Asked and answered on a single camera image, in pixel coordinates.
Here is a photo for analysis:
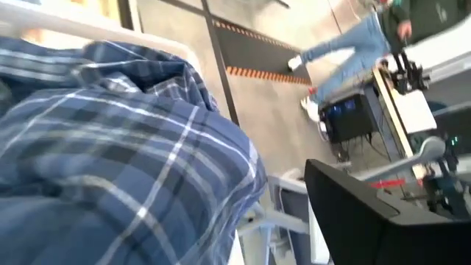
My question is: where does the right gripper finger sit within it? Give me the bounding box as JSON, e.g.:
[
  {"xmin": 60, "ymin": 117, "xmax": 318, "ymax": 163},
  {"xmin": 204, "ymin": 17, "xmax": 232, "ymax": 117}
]
[{"xmin": 303, "ymin": 158, "xmax": 471, "ymax": 265}]

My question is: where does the blue plaid shirt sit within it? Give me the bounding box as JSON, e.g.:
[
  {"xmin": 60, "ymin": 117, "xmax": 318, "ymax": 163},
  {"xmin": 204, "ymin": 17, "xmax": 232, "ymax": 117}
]
[{"xmin": 0, "ymin": 36, "xmax": 269, "ymax": 265}]

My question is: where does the wooden workstation table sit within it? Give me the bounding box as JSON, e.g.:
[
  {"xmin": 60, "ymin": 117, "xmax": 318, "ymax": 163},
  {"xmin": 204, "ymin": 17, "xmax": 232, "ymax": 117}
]
[{"xmin": 371, "ymin": 66, "xmax": 439, "ymax": 180}]

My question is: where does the black computer box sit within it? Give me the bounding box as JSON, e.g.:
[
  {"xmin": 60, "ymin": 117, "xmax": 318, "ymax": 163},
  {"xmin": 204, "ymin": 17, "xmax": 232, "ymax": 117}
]
[{"xmin": 319, "ymin": 93, "xmax": 380, "ymax": 145}]

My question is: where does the person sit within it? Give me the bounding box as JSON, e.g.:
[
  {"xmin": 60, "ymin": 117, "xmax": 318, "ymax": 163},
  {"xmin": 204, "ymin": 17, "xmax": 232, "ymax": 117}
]
[{"xmin": 286, "ymin": 0, "xmax": 414, "ymax": 123}]

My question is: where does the black hazard-striped floor mat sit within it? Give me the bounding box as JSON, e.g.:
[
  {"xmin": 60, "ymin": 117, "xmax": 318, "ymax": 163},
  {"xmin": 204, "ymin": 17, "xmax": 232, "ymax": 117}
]
[{"xmin": 212, "ymin": 18, "xmax": 314, "ymax": 87}]

